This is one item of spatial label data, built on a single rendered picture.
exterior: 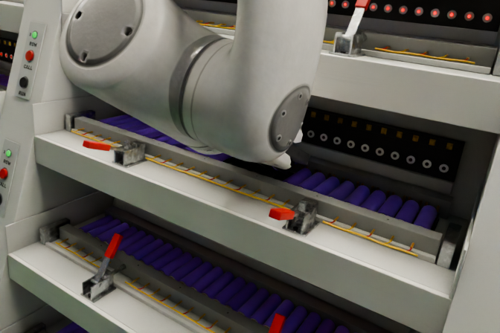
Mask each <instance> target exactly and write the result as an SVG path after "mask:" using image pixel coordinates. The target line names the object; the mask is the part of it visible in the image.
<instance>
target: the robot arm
mask: <svg viewBox="0 0 500 333"><path fill-rule="evenodd" d="M327 6H328V0H237V20H236V27H235V33H234V39H229V38H226V37H224V36H220V35H219V34H217V33H214V32H213V31H211V30H209V29H207V28H205V27H203V26H202V25H200V24H199V23H197V22H196V21H194V20H193V19H192V18H191V17H189V15H188V14H186V12H184V11H183V9H181V8H180V6H178V5H177V3H175V2H174V0H78V2H77V3H76V4H75V6H74V7H73V8H72V10H71V12H70V13H69V15H68V18H67V19H66V21H65V24H64V26H63V29H62V33H61V36H60V47H59V55H60V63H61V66H62V69H63V71H64V73H65V75H66V76H67V78H68V79H69V80H70V81H71V82H72V83H73V84H75V85H76V86H77V87H79V88H81V89H82V90H84V91H87V92H88V93H90V94H92V95H94V96H96V97H98V98H99V99H101V100H103V101H105V102H107V103H108V104H110V105H112V106H114V107H115V108H117V109H120V110H121V111H123V112H125V113H127V114H129V115H131V116H133V117H134V118H136V119H138V120H140V121H141V122H143V123H146V124H147V125H149V126H151V127H153V128H154V129H157V130H158V131H160V132H162V133H164V134H166V135H167V136H169V137H171V138H173V139H175V140H177V141H178V142H180V143H183V144H184V145H185V146H188V147H190V148H191V149H193V150H195V151H197V152H200V153H202V154H206V155H217V154H220V153H225V154H227V155H230V156H232V157H234V158H237V159H240V160H243V161H249V162H253V163H258V164H259V165H261V166H262V167H265V168H266V169H271V168H272V166H273V167H274V168H275V169H277V170H278V171H280V172H282V173H283V174H285V175H287V174H288V173H289V169H292V168H293V167H294V164H295V163H298V164H305V165H307V164H308V161H309V159H310V154H308V153H307V152H305V151H303V150H302V149H299V148H298V147H296V146H294V145H293V144H292V143H298V142H301V139H302V136H303V134H302V132H301V130H300V128H301V127H302V124H303V120H304V116H305V114H306V110H307V106H308V103H309V101H310V96H311V93H312V89H313V84H314V81H315V75H316V71H317V68H318V62H319V58H320V54H321V48H322V44H323V39H324V32H325V26H326V21H327Z"/></svg>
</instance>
